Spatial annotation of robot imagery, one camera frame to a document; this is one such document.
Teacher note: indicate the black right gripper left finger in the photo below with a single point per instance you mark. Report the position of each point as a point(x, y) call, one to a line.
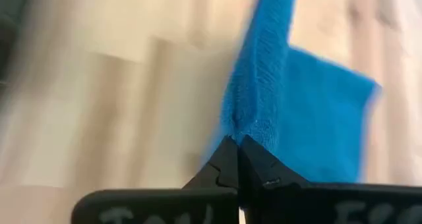
point(155, 207)

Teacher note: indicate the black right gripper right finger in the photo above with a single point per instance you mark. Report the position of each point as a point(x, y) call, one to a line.
point(329, 206)

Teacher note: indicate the blue microfiber towel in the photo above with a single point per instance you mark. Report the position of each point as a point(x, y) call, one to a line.
point(296, 118)

